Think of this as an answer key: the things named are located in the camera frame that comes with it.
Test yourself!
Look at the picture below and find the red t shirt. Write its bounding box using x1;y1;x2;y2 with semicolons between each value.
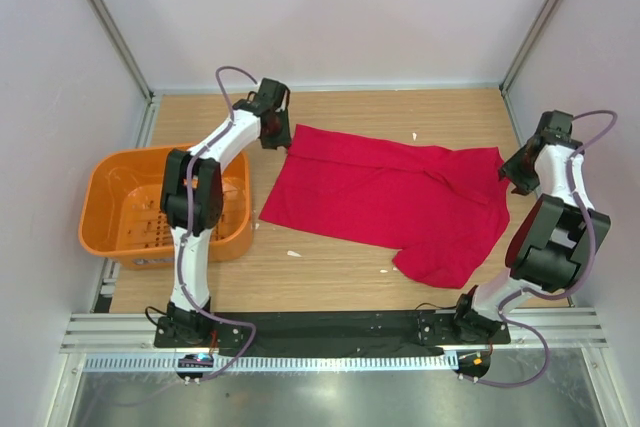
260;125;510;289

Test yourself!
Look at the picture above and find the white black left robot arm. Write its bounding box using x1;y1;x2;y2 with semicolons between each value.
154;78;292;348

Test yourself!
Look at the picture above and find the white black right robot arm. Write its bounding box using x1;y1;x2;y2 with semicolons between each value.
450;110;611;343

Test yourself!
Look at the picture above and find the orange plastic basket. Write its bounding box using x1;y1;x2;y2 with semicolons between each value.
79;146;253;269

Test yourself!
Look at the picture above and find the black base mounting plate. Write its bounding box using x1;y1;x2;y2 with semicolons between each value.
154;309;511;358

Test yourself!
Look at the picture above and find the white slotted cable duct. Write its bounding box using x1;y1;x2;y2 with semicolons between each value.
83;351;458;374

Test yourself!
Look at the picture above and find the aluminium frame rail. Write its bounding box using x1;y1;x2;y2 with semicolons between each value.
61;308;607;358

